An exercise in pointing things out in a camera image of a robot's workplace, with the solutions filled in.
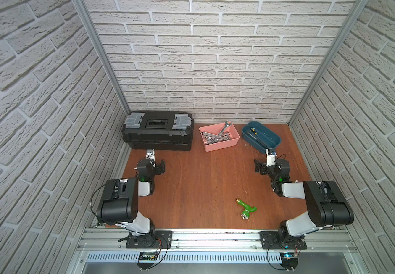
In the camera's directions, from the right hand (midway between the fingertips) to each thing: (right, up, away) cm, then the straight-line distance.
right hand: (265, 158), depth 95 cm
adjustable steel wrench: (-21, +19, +15) cm, 32 cm away
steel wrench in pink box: (-31, +12, +14) cm, 36 cm away
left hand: (-63, +1, 0) cm, 63 cm away
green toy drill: (-13, -23, -13) cm, 30 cm away
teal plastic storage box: (+10, +11, +15) cm, 21 cm away
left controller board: (-60, -40, -22) cm, 76 cm away
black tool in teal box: (0, +14, +19) cm, 23 cm away
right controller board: (+1, -40, -25) cm, 47 cm away
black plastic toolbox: (-60, +16, -2) cm, 62 cm away
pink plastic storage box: (-27, +18, +15) cm, 36 cm away
